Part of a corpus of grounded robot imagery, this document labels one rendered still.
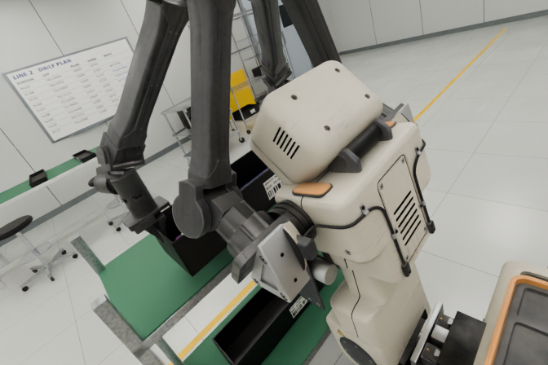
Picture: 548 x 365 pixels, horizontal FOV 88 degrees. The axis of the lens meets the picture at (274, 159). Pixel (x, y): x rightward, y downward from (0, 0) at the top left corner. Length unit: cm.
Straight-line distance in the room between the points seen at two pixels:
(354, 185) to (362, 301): 34
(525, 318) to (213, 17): 71
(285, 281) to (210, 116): 27
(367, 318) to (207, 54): 59
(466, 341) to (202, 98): 70
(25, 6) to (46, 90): 114
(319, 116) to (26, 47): 532
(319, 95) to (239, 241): 26
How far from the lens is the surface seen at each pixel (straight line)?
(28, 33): 564
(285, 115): 44
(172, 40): 56
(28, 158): 555
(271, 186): 84
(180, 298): 85
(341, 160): 47
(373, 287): 66
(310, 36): 64
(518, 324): 70
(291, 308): 136
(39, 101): 550
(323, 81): 51
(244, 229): 44
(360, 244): 46
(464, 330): 80
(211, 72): 45
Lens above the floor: 148
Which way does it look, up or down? 24 degrees down
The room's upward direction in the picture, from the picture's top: 21 degrees counter-clockwise
